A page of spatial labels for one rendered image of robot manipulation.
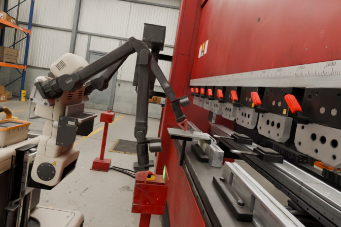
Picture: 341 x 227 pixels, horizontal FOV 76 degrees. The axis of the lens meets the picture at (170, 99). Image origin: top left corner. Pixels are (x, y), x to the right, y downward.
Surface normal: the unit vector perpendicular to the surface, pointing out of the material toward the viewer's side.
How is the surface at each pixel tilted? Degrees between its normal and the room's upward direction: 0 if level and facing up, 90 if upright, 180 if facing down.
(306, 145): 90
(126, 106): 90
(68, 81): 91
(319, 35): 90
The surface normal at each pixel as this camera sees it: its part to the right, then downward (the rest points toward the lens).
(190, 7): 0.09, 0.07
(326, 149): -0.98, -0.15
